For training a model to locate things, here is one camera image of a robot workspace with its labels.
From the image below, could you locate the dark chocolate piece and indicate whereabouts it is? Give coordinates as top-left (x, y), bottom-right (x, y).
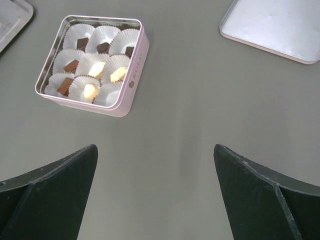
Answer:
top-left (96, 42), bottom-right (110, 54)

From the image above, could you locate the brown chocolate cube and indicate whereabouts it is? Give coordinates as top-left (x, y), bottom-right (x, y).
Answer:
top-left (57, 77), bottom-right (73, 97)

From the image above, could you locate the white chocolate block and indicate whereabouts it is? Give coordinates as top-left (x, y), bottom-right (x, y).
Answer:
top-left (88, 62), bottom-right (105, 79)

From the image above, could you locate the white chocolate cube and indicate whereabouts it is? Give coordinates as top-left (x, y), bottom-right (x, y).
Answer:
top-left (83, 84), bottom-right (99, 101)

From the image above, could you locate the silver tin lid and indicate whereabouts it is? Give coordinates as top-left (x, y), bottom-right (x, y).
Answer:
top-left (219, 0), bottom-right (320, 65)

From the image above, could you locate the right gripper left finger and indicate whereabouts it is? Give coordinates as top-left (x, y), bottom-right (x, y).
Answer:
top-left (0, 144), bottom-right (98, 240)

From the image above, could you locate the pink chocolate tin box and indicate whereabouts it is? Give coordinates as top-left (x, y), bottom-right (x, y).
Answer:
top-left (35, 15), bottom-right (150, 117)

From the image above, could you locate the silver metal tray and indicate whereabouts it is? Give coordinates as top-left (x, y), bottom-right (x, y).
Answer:
top-left (0, 0), bottom-right (34, 53)

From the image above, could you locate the brown chocolate piece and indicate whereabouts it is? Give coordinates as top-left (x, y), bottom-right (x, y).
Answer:
top-left (63, 59), bottom-right (79, 74)

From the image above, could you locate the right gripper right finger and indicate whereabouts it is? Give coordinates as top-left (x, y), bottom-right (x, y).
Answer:
top-left (213, 144), bottom-right (320, 240)

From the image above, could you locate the dark chocolate cube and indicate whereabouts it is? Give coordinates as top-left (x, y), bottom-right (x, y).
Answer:
top-left (124, 46), bottom-right (135, 58)

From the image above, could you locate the white chocolate piece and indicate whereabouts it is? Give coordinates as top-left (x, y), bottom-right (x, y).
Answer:
top-left (110, 67), bottom-right (127, 83)

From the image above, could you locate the dark chocolate block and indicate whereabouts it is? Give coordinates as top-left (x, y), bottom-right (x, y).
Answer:
top-left (76, 37), bottom-right (89, 51)

